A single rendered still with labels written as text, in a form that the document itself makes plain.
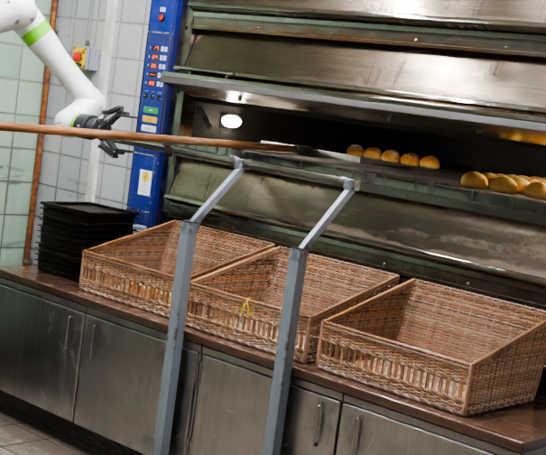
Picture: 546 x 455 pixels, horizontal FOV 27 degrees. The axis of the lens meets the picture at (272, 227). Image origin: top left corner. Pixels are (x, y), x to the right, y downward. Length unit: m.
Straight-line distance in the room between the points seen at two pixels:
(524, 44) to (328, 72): 0.79
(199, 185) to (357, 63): 0.88
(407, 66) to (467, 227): 0.60
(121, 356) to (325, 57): 1.31
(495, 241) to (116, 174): 1.86
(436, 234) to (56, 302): 1.48
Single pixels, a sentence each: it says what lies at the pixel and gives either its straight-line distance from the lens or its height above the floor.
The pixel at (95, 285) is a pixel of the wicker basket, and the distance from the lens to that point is 4.29.
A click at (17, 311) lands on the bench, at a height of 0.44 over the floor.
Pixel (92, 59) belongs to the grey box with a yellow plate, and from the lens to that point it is 5.04.
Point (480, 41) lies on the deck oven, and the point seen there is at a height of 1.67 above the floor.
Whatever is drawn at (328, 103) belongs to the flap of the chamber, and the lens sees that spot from 3.96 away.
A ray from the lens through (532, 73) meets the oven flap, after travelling 3.73.
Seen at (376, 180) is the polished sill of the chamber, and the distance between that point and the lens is 4.00.
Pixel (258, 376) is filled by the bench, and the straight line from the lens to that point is 3.64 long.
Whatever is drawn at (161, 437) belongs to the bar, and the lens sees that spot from 3.90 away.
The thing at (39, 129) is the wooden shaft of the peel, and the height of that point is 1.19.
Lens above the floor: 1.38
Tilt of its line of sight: 6 degrees down
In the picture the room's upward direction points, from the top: 8 degrees clockwise
